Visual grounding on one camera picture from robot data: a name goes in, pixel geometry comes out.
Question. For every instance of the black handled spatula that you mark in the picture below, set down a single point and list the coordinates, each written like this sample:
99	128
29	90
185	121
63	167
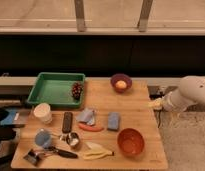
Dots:
34	157

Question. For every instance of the purple bowl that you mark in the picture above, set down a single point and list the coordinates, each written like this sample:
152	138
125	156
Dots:
123	77

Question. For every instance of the blue sponge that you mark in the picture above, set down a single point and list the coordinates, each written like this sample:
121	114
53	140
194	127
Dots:
113	121

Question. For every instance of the black remote control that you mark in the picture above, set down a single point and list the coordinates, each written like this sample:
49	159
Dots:
67	122

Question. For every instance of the blue measuring cup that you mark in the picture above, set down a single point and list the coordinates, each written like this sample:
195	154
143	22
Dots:
44	138

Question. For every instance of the red toy chili pepper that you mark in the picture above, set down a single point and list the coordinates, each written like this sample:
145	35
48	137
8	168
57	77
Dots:
90	128

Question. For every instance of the blue box on left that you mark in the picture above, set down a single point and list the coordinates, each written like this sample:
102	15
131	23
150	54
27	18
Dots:
14	118

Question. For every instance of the right metal window post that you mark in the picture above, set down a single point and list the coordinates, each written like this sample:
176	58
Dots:
144	15

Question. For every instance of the yellow egg shaped ball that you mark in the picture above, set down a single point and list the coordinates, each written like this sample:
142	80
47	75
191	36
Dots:
121	84

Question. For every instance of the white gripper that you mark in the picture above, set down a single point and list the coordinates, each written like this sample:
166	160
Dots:
165	103

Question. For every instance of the metal window post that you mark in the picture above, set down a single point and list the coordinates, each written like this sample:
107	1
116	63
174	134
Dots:
144	15
80	15

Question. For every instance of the green plastic tray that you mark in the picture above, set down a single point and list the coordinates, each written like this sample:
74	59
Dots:
56	89

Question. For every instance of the blue grey crumpled cloth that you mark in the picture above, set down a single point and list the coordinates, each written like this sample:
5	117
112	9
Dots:
87	116

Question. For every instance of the white paper cup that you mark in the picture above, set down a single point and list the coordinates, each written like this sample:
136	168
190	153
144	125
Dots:
43	112

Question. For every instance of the left metal window post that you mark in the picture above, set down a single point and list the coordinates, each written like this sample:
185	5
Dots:
80	15

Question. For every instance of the silver metal measuring cup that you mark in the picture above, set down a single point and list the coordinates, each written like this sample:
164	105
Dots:
72	139

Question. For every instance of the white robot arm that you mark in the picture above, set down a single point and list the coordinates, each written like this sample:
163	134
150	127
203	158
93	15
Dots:
190	91

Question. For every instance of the red bowl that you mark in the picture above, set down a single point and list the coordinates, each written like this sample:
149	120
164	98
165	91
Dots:
130	142

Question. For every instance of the dark red grape bunch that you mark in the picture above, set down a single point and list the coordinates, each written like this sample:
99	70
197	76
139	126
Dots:
76	91

